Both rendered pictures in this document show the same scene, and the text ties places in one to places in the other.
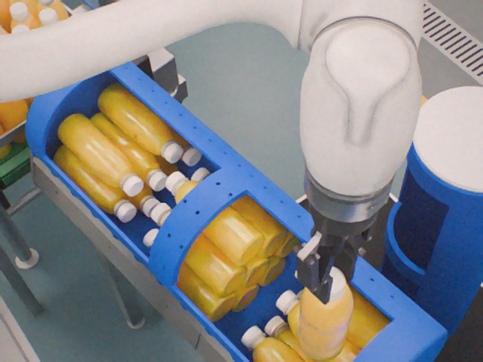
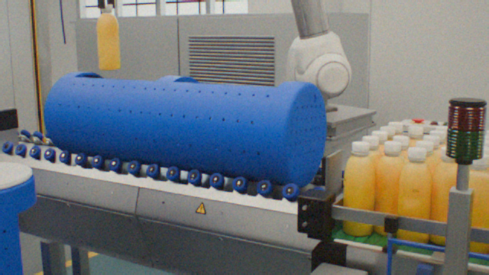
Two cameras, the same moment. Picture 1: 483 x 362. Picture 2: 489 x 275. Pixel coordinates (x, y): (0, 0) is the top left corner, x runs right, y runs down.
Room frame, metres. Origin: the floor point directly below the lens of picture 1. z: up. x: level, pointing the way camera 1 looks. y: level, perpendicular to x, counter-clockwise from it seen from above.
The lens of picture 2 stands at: (2.37, -0.36, 1.39)
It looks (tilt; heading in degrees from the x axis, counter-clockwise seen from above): 11 degrees down; 160
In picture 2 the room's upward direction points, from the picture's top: 1 degrees counter-clockwise
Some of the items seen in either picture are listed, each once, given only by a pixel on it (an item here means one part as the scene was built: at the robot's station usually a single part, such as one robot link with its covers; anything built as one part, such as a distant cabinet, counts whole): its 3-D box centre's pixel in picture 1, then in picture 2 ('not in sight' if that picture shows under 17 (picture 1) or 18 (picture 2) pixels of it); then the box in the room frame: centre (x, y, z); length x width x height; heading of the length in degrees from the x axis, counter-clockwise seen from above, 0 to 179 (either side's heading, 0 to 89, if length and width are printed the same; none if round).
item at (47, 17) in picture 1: (47, 16); (393, 146); (1.30, 0.41, 1.11); 0.04 x 0.04 x 0.02
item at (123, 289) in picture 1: (119, 280); not in sight; (1.00, 0.38, 0.31); 0.06 x 0.06 x 0.63; 39
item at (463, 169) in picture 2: not in sight; (464, 145); (1.62, 0.34, 1.18); 0.06 x 0.06 x 0.16
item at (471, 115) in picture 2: not in sight; (466, 116); (1.62, 0.34, 1.23); 0.06 x 0.06 x 0.04
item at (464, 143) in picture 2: not in sight; (464, 142); (1.62, 0.34, 1.18); 0.06 x 0.06 x 0.05
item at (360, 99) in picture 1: (360, 96); not in sight; (0.42, -0.11, 1.82); 0.13 x 0.11 x 0.16; 167
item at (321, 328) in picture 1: (324, 314); (108, 39); (0.41, -0.11, 1.34); 0.07 x 0.07 x 0.20
